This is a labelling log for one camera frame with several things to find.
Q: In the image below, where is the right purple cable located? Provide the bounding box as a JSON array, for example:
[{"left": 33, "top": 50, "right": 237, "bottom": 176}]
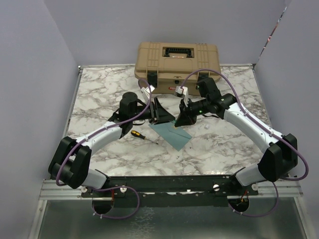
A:
[{"left": 181, "top": 69, "right": 310, "bottom": 218}]

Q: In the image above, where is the teal envelope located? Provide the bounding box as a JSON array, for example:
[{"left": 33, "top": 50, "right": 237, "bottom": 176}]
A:
[{"left": 149, "top": 122, "right": 192, "bottom": 151}]

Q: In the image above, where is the tan plastic toolbox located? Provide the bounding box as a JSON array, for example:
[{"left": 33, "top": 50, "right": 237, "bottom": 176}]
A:
[{"left": 134, "top": 42, "right": 220, "bottom": 96}]

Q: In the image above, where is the aluminium frame rail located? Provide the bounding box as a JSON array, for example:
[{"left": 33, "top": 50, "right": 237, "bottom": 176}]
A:
[{"left": 39, "top": 180, "right": 82, "bottom": 200}]

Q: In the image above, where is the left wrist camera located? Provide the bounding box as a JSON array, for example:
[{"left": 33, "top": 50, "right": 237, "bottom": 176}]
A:
[{"left": 140, "top": 85, "right": 155, "bottom": 103}]

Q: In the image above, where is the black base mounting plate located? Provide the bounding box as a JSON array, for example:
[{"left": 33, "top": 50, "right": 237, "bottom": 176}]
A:
[{"left": 49, "top": 171, "right": 299, "bottom": 209}]

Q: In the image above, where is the yellow black screwdriver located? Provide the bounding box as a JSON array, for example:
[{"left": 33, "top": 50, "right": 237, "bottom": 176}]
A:
[{"left": 131, "top": 130, "right": 158, "bottom": 144}]

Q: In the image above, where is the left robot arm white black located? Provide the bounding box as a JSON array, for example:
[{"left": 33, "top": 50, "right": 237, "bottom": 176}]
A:
[{"left": 48, "top": 92, "right": 175, "bottom": 197}]

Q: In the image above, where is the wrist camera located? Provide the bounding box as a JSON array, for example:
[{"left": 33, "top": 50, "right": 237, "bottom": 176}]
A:
[
  {"left": 174, "top": 86, "right": 189, "bottom": 106},
  {"left": 140, "top": 85, "right": 155, "bottom": 103}
]

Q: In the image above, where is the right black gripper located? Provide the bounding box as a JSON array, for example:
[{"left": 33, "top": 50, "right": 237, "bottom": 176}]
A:
[{"left": 175, "top": 97, "right": 209, "bottom": 126}]

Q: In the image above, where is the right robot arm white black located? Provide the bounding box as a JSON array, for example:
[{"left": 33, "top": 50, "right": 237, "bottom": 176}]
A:
[{"left": 174, "top": 78, "right": 298, "bottom": 195}]

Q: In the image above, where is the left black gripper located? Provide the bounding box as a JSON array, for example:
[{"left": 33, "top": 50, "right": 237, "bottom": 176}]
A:
[{"left": 131, "top": 98, "right": 175, "bottom": 125}]

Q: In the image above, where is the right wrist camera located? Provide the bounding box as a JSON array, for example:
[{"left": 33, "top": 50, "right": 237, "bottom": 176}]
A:
[{"left": 174, "top": 86, "right": 189, "bottom": 106}]

